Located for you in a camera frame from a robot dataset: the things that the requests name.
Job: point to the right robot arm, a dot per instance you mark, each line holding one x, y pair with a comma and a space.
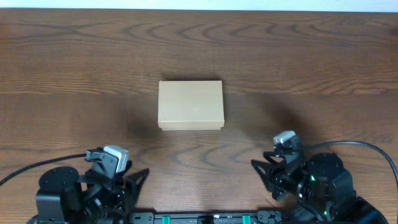
322, 186

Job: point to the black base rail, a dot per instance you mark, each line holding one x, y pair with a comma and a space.
209, 217

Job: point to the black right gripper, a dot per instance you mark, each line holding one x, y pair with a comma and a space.
274, 173

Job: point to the brown cardboard box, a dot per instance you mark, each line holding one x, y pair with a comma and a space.
190, 105

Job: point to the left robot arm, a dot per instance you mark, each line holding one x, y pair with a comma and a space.
65, 196

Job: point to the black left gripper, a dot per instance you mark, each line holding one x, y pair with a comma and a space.
123, 185

